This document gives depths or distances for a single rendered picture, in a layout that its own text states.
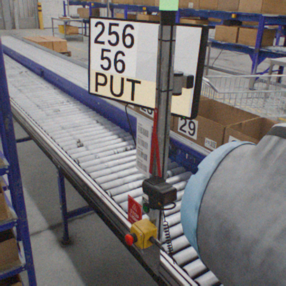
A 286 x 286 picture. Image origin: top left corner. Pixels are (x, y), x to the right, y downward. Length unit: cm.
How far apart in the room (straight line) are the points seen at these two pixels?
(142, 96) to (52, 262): 149
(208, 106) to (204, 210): 177
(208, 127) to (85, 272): 122
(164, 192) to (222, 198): 65
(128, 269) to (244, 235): 197
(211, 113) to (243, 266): 182
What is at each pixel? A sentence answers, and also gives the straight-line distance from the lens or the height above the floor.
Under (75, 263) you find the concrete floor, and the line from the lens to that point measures 233.
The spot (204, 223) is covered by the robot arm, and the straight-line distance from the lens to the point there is 35.
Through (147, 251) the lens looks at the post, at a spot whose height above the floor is 73.
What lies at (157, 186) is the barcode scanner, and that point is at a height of 109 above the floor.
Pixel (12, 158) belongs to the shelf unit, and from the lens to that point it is 106.
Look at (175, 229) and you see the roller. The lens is 139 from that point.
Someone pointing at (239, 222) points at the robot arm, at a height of 143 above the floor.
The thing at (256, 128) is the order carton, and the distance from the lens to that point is 185.
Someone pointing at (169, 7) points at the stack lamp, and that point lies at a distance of 94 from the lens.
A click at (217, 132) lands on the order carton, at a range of 169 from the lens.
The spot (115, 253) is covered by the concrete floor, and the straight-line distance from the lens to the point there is 236.
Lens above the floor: 162
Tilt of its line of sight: 24 degrees down
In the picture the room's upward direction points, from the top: 2 degrees clockwise
